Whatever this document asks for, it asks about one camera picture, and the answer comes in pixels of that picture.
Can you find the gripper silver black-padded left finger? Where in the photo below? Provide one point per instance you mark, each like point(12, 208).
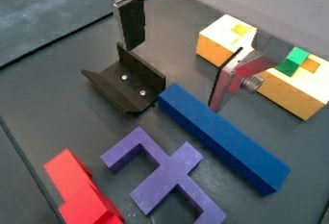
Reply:
point(131, 20)

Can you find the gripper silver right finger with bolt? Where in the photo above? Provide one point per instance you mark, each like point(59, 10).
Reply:
point(238, 70)

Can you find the long blue block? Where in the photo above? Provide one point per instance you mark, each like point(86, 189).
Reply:
point(257, 165)

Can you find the yellow puzzle board base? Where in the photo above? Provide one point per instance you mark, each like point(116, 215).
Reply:
point(302, 94)

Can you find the green block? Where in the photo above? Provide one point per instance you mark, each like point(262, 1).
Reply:
point(293, 61)

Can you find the purple cross-shaped block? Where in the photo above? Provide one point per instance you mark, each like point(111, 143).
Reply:
point(169, 176)

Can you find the red stepped block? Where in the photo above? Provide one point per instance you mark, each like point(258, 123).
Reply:
point(86, 205)

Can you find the black angled bracket stand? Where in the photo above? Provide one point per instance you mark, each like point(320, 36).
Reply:
point(130, 82)

